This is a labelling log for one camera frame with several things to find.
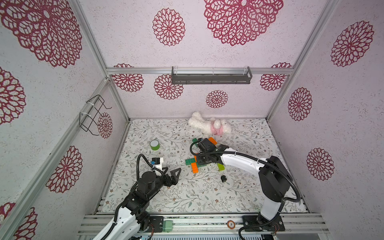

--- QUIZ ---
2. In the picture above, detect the green connector block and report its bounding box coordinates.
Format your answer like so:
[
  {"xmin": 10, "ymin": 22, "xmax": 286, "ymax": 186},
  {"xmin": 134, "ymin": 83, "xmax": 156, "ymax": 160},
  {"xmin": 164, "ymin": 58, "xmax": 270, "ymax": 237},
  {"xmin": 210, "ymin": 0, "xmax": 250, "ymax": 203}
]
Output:
[{"xmin": 163, "ymin": 220, "xmax": 174, "ymax": 233}]

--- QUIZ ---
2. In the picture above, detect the black wire wall rack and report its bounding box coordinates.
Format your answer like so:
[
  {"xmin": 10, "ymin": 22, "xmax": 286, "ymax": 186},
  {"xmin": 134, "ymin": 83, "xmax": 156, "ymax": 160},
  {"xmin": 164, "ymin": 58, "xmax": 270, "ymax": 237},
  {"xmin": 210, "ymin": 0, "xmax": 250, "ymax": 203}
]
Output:
[{"xmin": 78, "ymin": 94, "xmax": 112, "ymax": 136}]

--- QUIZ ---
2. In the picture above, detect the dark green lego brick front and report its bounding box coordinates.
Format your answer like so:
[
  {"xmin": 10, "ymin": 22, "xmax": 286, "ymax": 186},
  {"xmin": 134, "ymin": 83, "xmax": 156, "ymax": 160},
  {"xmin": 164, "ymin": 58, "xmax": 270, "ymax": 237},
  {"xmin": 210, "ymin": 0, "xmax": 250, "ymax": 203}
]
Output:
[{"xmin": 185, "ymin": 159, "xmax": 196, "ymax": 166}]

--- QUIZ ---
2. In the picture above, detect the white pink plush toy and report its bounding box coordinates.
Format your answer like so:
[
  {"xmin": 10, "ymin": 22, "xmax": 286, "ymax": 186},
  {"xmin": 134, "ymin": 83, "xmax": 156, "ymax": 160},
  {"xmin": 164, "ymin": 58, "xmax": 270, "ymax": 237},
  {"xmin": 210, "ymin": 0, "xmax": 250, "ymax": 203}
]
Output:
[{"xmin": 188, "ymin": 112, "xmax": 232, "ymax": 136}]

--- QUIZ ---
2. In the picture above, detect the black wall shelf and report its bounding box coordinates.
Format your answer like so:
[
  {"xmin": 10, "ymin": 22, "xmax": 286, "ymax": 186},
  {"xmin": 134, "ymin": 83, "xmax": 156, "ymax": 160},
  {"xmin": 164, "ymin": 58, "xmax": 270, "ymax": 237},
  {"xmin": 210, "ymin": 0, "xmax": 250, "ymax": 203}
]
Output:
[{"xmin": 171, "ymin": 67, "xmax": 253, "ymax": 85}]

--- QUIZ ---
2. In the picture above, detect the metal base rail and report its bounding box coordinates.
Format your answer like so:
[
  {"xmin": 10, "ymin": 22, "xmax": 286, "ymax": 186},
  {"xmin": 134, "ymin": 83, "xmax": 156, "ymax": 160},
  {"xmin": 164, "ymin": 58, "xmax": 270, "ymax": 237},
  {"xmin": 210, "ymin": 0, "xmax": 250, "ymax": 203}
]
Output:
[{"xmin": 77, "ymin": 212, "xmax": 331, "ymax": 240}]

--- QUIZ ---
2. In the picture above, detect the green tape roll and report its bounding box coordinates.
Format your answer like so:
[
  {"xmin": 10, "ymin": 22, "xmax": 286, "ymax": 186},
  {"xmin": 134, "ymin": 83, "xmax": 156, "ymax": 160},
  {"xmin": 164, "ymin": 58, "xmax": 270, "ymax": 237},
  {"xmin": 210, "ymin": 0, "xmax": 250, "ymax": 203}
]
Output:
[{"xmin": 150, "ymin": 139, "xmax": 160, "ymax": 151}]

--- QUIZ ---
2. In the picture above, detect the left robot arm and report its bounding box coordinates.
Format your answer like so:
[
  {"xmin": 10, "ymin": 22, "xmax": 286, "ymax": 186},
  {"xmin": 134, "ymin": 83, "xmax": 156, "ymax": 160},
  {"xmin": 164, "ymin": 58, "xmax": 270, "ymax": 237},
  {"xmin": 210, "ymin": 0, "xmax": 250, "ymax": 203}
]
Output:
[{"xmin": 94, "ymin": 154, "xmax": 182, "ymax": 240}]

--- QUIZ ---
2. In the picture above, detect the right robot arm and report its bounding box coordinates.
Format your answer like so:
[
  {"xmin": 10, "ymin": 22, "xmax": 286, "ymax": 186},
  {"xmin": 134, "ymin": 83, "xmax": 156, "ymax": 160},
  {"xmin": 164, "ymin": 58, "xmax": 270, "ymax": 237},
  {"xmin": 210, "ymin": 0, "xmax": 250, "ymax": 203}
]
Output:
[{"xmin": 190, "ymin": 138, "xmax": 302, "ymax": 224}]

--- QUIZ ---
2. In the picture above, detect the lime green lego brick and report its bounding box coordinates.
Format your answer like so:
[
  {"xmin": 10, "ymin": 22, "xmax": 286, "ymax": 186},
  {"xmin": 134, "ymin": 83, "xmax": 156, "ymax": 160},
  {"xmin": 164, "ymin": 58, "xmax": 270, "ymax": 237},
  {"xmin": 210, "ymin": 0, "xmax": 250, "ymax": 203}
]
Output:
[{"xmin": 217, "ymin": 164, "xmax": 225, "ymax": 172}]

